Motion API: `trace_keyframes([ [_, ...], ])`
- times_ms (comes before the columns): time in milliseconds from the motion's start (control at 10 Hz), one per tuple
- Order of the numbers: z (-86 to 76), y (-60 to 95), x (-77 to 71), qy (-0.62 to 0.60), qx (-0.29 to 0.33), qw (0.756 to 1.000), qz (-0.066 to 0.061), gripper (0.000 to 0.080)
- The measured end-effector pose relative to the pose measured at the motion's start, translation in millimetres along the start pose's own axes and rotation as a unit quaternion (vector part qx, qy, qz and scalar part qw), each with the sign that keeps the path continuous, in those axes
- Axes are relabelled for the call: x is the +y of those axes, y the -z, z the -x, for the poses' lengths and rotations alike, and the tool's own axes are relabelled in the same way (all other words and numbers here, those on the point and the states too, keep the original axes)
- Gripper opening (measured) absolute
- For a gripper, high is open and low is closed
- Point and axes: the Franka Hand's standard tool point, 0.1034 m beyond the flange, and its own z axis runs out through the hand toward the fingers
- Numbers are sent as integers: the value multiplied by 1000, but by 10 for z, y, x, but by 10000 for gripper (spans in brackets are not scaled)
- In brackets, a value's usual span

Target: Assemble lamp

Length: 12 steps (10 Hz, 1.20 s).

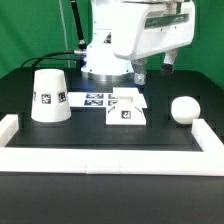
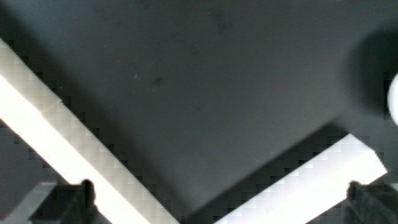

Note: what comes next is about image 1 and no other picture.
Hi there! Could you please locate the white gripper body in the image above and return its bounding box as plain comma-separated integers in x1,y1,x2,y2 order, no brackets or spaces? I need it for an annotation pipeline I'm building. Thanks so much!
112,0,195,60

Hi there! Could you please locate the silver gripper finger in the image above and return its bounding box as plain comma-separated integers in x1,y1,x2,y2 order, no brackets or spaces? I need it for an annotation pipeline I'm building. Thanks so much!
132,59,146,84
161,49,178,75

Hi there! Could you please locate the white lamp bulb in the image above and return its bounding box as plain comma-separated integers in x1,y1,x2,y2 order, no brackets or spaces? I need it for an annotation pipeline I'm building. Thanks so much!
171,96,201,125

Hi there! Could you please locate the white lamp base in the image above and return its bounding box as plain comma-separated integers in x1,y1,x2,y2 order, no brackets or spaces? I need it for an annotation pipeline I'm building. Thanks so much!
106,87,147,125

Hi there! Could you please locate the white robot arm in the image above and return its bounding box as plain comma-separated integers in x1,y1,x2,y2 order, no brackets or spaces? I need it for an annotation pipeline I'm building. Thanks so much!
81,0,195,85

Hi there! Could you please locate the white lamp shade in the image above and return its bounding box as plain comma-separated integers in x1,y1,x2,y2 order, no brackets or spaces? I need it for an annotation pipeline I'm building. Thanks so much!
31,69,71,123

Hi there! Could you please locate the white marker sheet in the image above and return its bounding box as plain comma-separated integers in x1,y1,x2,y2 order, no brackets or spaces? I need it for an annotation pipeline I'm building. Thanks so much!
68,92,118,108

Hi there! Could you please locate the white U-shaped fence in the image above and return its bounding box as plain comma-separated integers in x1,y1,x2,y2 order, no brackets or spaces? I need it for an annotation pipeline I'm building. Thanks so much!
0,114,224,176

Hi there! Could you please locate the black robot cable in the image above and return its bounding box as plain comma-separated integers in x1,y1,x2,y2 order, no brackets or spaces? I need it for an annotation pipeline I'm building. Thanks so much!
20,0,88,69

